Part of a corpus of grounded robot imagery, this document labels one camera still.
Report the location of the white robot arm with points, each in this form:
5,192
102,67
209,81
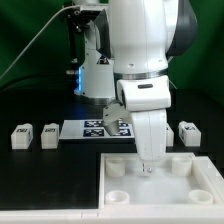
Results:
140,36

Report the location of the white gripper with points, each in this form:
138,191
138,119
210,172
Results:
147,100

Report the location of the white AprilTag base sheet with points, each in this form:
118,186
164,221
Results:
93,129

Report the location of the black camera on stand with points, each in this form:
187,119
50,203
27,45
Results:
78,14

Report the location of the white square table top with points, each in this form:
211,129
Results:
177,179

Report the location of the white L-shaped obstacle fence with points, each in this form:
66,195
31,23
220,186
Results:
120,214

